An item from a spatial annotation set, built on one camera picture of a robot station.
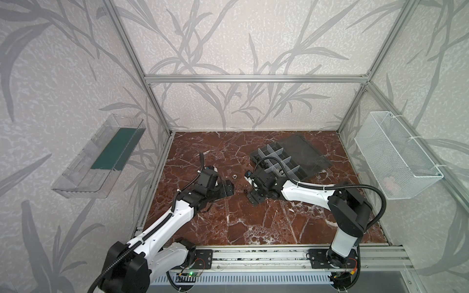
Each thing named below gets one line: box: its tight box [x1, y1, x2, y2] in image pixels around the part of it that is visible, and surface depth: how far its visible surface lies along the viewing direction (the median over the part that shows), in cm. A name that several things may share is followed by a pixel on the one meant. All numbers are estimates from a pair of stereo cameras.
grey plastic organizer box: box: [249, 133, 333, 182], surface depth 107 cm
